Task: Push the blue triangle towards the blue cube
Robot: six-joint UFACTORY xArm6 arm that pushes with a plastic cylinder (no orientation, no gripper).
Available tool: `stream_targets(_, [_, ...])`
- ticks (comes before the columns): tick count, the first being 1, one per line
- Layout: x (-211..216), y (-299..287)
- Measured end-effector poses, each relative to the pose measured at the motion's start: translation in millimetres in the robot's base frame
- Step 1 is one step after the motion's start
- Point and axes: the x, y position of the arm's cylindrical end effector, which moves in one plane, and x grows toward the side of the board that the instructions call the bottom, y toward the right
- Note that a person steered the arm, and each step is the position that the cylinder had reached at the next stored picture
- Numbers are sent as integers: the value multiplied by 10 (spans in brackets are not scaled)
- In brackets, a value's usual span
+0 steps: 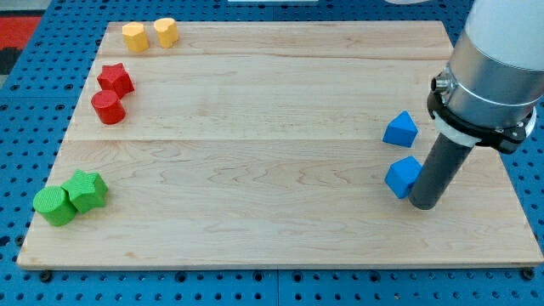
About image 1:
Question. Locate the red star block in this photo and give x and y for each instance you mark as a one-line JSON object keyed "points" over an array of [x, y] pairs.
{"points": [[115, 78]]}

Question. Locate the light wooden board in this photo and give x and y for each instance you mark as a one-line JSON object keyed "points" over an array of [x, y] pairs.
{"points": [[259, 145]]}

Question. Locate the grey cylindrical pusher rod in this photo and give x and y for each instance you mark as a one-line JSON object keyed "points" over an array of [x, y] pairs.
{"points": [[440, 167]]}

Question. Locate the green cylinder block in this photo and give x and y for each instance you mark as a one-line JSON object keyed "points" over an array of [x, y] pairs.
{"points": [[53, 204]]}

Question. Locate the red cylinder block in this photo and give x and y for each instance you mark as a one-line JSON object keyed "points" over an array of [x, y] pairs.
{"points": [[108, 107]]}

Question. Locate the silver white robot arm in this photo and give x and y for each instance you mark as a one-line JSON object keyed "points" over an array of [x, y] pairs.
{"points": [[487, 93]]}

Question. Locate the blue cube block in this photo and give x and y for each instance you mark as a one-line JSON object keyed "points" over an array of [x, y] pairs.
{"points": [[401, 176]]}

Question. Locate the yellow heart block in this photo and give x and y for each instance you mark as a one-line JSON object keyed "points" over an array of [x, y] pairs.
{"points": [[166, 31]]}

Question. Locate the blue triangular prism block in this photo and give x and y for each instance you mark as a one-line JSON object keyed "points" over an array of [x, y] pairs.
{"points": [[401, 130]]}

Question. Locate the green star block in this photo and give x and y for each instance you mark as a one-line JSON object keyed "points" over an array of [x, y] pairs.
{"points": [[86, 191]]}

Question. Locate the yellow pentagon block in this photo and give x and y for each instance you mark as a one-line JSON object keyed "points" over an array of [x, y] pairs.
{"points": [[135, 37]]}

